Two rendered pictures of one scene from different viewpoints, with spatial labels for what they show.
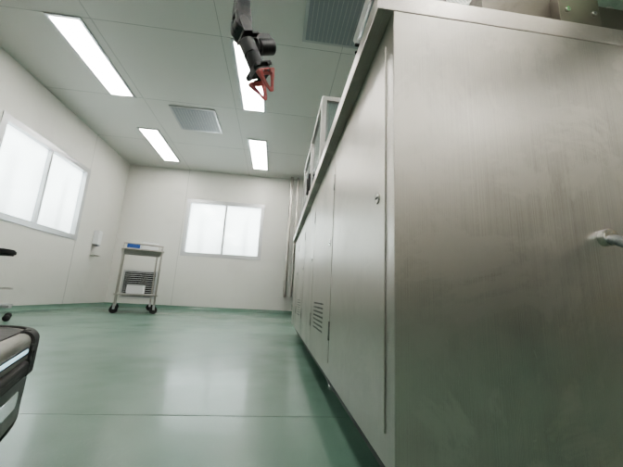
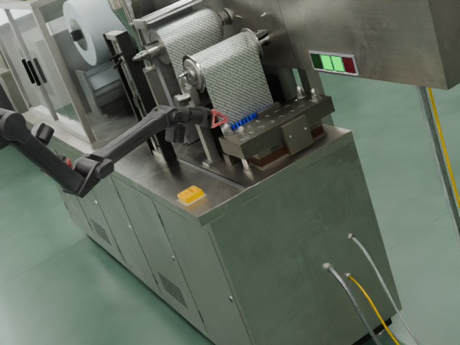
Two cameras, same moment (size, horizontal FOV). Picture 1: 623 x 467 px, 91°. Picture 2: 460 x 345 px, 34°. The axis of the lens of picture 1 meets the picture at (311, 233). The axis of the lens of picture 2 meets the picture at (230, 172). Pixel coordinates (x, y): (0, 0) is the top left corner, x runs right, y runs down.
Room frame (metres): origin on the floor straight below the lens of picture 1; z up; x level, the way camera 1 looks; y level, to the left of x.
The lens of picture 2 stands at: (-1.69, 0.37, 1.91)
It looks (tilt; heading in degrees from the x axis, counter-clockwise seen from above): 22 degrees down; 344
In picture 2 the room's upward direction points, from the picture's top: 20 degrees counter-clockwise
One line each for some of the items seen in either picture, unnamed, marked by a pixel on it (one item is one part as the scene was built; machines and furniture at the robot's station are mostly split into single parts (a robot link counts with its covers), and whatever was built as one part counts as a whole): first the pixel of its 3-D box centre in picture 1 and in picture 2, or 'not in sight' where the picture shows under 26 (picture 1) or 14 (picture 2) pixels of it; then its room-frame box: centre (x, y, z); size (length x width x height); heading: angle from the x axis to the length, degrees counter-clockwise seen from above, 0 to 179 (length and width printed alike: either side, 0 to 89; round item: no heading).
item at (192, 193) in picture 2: not in sight; (190, 194); (0.63, -0.14, 0.91); 0.07 x 0.07 x 0.02; 6
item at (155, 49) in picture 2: not in sight; (152, 50); (1.06, -0.31, 1.33); 0.06 x 0.06 x 0.06; 6
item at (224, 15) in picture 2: not in sight; (220, 19); (1.10, -0.62, 1.33); 0.07 x 0.07 x 0.07; 6
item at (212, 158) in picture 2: not in sight; (198, 126); (0.85, -0.31, 1.05); 0.06 x 0.05 x 0.31; 96
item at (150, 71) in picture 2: not in sight; (148, 64); (1.54, -0.38, 1.18); 0.14 x 0.14 x 0.57
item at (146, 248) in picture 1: (138, 276); not in sight; (4.70, 2.56, 0.51); 0.91 x 0.58 x 1.02; 30
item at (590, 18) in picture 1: (577, 19); (297, 135); (0.56, -0.56, 0.96); 0.10 x 0.03 x 0.11; 96
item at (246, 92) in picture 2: not in sight; (241, 96); (0.77, -0.48, 1.11); 0.23 x 0.01 x 0.18; 96
